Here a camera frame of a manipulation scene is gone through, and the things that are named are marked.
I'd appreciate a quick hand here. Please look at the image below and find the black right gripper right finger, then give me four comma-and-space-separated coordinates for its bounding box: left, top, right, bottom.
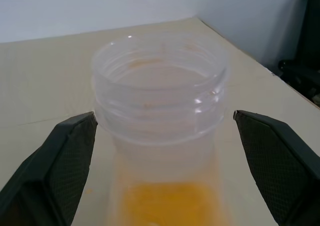
232, 110, 320, 226

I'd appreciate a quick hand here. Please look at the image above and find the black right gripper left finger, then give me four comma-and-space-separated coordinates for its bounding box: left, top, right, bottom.
0, 111, 98, 226

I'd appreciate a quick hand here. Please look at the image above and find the clear plastic jar orange liquid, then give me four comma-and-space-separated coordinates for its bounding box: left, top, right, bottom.
90, 30, 232, 226

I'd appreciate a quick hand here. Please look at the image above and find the black office chair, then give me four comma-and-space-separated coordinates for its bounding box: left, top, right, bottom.
277, 0, 320, 109

